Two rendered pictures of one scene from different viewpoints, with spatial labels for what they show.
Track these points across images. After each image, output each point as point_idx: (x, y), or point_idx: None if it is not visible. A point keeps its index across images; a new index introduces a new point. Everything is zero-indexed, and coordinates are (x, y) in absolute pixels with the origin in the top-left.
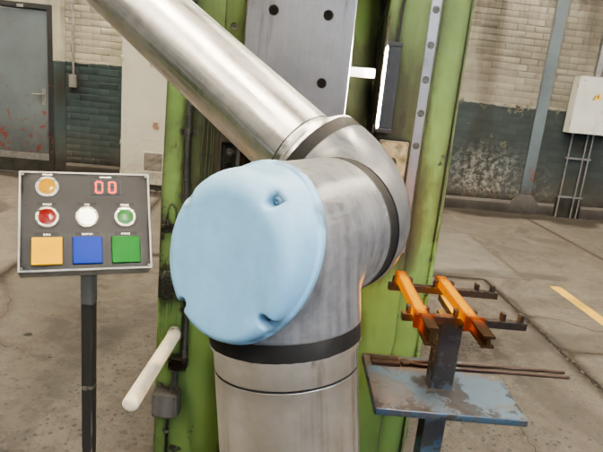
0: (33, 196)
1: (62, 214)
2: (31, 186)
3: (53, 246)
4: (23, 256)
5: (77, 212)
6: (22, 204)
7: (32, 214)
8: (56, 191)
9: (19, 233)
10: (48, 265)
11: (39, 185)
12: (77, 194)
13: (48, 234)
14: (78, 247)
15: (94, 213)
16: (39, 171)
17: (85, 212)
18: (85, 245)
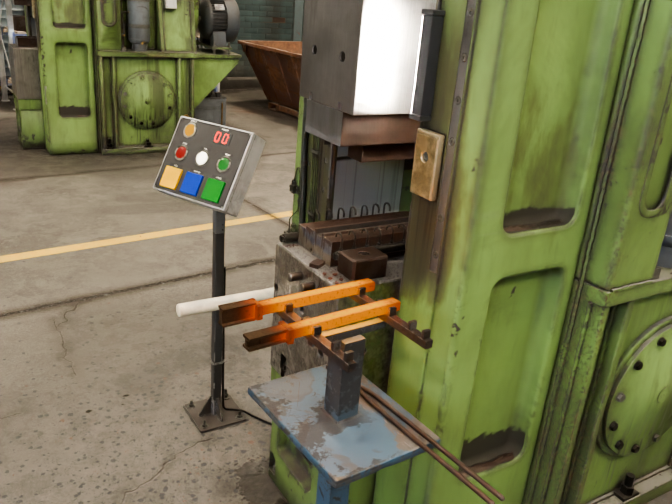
0: (180, 136)
1: (189, 153)
2: (182, 128)
3: (174, 174)
4: (159, 177)
5: (197, 154)
6: (173, 140)
7: (174, 149)
8: (192, 134)
9: (163, 160)
10: (167, 188)
11: (185, 128)
12: (204, 139)
13: (176, 165)
14: (186, 180)
15: (206, 157)
16: (190, 118)
17: (201, 155)
18: (191, 179)
